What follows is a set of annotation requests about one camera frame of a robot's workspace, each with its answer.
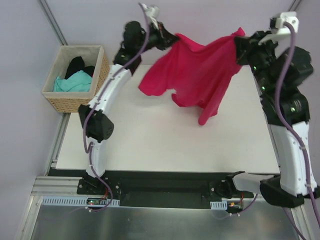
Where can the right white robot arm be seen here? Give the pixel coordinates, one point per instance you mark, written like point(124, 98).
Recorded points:
point(287, 114)

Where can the left slotted cable duct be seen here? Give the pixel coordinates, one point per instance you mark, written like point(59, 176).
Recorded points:
point(74, 201)

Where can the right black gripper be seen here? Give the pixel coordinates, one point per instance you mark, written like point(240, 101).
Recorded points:
point(246, 49)

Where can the slotted cable duct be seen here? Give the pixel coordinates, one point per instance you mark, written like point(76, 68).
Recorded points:
point(74, 201)
point(219, 205)

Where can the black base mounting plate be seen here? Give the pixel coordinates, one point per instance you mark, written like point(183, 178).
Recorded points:
point(163, 200)

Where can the teal t shirt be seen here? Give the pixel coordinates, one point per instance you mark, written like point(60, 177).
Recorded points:
point(78, 82)

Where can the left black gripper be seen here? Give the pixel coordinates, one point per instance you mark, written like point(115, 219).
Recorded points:
point(164, 38)

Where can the aluminium frame post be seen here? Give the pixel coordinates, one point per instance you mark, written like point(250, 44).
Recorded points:
point(53, 22)
point(294, 6)

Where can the pink t shirt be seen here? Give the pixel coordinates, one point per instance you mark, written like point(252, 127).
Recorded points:
point(199, 74)

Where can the black t shirt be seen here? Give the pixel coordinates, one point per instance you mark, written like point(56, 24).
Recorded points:
point(77, 64)

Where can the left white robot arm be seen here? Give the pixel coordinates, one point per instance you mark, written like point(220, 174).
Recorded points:
point(97, 128)

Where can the left aluminium frame post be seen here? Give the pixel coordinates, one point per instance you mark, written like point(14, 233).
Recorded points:
point(53, 22)

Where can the right aluminium frame post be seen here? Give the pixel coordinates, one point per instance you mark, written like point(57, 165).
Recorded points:
point(294, 6)

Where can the right slotted cable duct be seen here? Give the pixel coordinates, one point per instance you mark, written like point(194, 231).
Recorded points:
point(219, 205)

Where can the aluminium front rail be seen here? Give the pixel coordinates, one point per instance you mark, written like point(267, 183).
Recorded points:
point(50, 185)

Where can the wicker laundry basket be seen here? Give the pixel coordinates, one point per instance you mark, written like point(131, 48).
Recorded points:
point(92, 55)

